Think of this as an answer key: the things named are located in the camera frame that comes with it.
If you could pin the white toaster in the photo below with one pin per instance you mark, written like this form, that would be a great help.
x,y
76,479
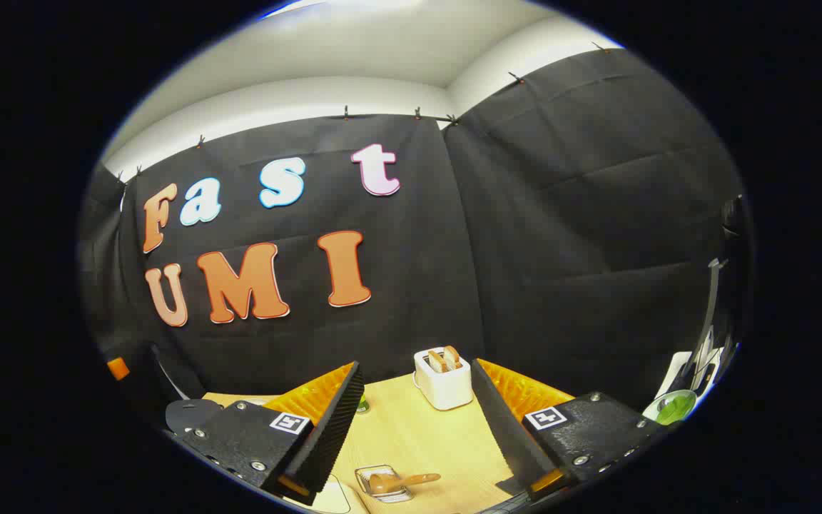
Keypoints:
x,y
447,391

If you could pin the green drink bottle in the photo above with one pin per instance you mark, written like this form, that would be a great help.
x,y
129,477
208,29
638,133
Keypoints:
x,y
362,405

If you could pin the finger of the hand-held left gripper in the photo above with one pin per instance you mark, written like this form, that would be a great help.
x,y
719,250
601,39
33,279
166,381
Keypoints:
x,y
118,368

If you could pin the row of small backdrop clips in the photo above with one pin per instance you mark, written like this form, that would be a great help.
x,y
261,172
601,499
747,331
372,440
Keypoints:
x,y
346,113

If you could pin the black backdrop cloth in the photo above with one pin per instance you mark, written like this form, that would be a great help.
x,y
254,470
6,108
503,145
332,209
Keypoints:
x,y
561,250

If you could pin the toast slice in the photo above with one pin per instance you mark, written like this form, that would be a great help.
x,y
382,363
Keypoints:
x,y
452,355
437,360

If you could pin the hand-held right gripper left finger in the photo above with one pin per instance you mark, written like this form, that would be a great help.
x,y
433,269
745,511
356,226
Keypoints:
x,y
325,442

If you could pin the dark metal stand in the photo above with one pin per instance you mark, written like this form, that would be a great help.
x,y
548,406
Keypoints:
x,y
712,307

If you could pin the white board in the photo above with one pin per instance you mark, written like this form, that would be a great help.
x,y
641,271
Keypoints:
x,y
676,368

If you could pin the green and white round object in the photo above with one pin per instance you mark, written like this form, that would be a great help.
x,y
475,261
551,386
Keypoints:
x,y
675,408

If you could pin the black and cream rice cooker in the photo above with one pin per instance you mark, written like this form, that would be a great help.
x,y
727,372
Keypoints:
x,y
191,414

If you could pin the white square rice box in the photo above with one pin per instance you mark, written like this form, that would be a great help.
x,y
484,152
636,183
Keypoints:
x,y
331,497

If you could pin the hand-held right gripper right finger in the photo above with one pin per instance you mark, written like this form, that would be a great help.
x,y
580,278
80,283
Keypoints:
x,y
507,435

